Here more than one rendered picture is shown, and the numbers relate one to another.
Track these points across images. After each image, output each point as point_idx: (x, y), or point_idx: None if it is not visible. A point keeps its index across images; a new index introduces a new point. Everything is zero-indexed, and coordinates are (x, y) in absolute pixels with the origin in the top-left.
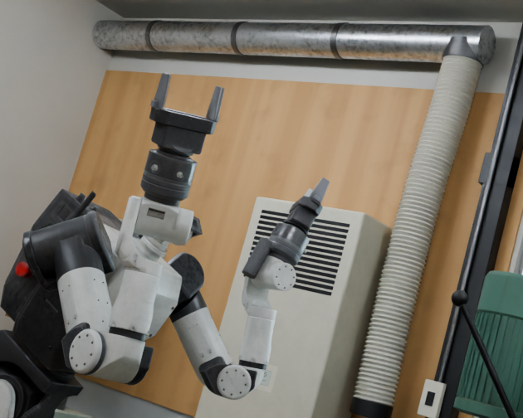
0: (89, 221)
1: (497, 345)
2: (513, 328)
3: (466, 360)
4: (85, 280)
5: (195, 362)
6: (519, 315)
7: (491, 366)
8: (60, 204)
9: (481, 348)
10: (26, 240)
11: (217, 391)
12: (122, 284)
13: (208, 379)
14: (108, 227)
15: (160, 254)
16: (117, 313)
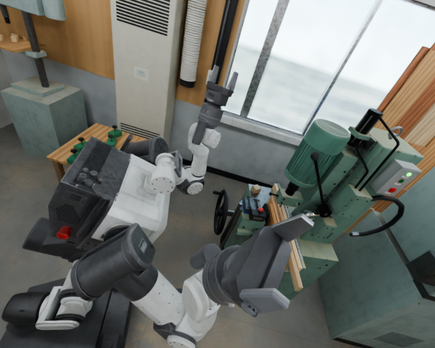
0: (134, 264)
1: (318, 165)
2: (328, 159)
3: (298, 163)
4: (155, 300)
5: None
6: (333, 155)
7: (320, 182)
8: (66, 192)
9: (318, 176)
10: (83, 295)
11: (188, 193)
12: None
13: (183, 191)
14: (121, 196)
15: None
16: (199, 329)
